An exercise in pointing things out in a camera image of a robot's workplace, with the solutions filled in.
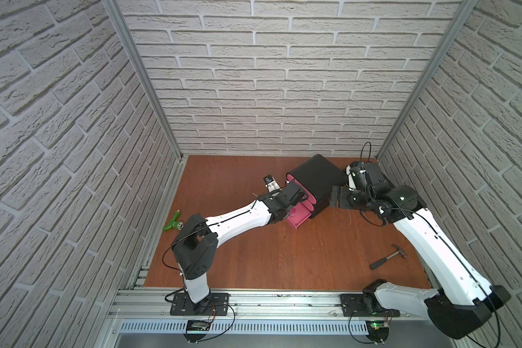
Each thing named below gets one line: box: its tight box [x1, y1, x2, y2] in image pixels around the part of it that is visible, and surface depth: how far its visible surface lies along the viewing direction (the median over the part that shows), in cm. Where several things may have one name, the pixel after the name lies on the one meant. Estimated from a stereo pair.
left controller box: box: [185, 319, 211, 331], surface depth 72 cm
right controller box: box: [365, 320, 390, 343], surface depth 72 cm
